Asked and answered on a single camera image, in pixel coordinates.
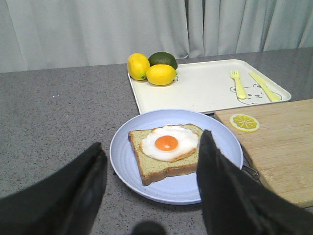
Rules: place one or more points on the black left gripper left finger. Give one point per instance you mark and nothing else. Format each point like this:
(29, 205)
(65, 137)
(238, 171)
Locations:
(65, 203)

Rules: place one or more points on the cream rectangular tray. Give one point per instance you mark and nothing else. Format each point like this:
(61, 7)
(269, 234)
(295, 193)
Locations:
(206, 87)

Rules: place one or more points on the fried egg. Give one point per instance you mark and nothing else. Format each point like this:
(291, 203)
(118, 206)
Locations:
(170, 143)

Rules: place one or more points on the yellow lemon slice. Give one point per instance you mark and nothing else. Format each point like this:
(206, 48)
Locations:
(244, 123)

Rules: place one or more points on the yellow plastic fork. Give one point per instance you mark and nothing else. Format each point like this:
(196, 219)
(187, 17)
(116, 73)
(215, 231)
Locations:
(235, 75)

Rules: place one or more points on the bread slice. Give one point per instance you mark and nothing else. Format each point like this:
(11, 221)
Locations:
(152, 170)

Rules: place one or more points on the wooden cutting board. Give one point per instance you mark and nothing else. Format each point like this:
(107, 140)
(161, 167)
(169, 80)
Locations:
(282, 149)

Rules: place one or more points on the white curtain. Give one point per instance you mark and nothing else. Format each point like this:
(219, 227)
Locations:
(44, 34)

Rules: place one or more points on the light blue round plate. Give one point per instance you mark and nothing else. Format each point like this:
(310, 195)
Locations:
(177, 190)

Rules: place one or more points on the rear yellow lemon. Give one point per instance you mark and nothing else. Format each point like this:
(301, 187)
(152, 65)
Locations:
(137, 65)

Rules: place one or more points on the yellow plastic knife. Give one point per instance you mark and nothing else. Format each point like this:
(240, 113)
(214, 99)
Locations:
(271, 95)

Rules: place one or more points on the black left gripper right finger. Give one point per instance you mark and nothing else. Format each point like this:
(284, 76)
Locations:
(234, 204)

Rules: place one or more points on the front yellow lemon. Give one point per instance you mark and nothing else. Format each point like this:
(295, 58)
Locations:
(161, 74)

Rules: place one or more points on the green lime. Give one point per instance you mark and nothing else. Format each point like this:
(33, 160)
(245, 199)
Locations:
(163, 58)

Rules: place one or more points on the metal cutting board handle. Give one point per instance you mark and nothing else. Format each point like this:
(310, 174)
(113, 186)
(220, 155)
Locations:
(254, 173)

